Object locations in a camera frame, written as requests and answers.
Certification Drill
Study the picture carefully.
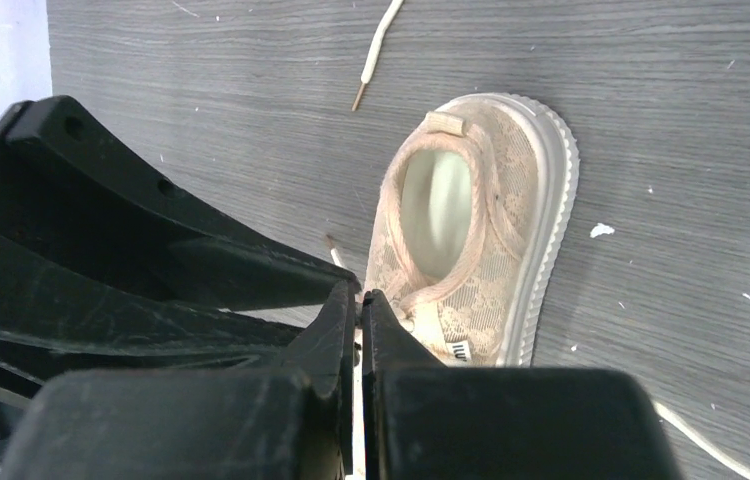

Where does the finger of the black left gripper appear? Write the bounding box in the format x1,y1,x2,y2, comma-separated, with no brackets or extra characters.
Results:
0,95,361,311
0,235,299,405

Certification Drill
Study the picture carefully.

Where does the beige sneaker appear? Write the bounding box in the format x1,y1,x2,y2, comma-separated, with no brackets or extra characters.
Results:
351,0,404,112
325,92,750,480

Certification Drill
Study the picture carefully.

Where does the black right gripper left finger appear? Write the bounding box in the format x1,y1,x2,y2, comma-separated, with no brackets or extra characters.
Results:
0,282,356,479

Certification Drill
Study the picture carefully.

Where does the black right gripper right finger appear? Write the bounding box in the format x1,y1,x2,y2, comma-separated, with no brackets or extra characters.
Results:
361,290,682,479

